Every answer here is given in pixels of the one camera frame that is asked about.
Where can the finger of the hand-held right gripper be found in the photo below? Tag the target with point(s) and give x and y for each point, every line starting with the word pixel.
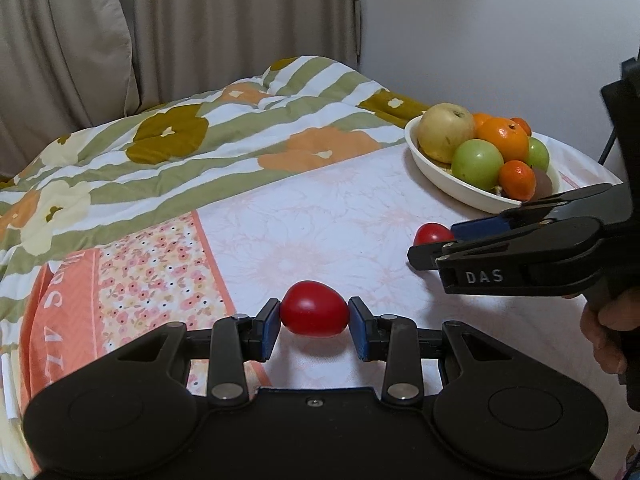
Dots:
pixel 525 255
pixel 477 230

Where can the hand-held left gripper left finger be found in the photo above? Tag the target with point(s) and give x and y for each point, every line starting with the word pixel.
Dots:
pixel 270 330

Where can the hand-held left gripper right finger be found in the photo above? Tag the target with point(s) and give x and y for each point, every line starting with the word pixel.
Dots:
pixel 357 330

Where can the red tomato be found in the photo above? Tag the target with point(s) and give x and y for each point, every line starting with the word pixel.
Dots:
pixel 314 310
pixel 431 234

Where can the cream bowl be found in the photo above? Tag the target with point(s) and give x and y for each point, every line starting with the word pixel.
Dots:
pixel 450 186

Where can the small tangerine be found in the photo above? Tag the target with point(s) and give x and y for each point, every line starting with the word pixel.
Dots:
pixel 522 126
pixel 517 180

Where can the green fruit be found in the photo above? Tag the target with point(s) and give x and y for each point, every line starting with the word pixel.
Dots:
pixel 477 165
pixel 539 154

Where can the brown fruit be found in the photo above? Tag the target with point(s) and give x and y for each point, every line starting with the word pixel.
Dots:
pixel 544 185

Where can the large orange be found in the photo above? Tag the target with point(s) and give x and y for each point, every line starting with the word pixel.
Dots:
pixel 502 140

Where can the person's right hand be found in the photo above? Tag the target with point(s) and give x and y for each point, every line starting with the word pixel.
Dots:
pixel 607 332

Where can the yellow apple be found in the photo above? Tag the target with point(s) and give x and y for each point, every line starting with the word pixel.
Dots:
pixel 445 130

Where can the pink floral bed sheet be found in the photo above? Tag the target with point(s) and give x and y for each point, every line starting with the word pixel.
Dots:
pixel 325 220

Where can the striped floral blanket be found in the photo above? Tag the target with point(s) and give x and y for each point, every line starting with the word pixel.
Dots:
pixel 150 160

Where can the beige curtain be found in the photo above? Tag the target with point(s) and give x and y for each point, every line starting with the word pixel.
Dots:
pixel 55 35
pixel 240 25

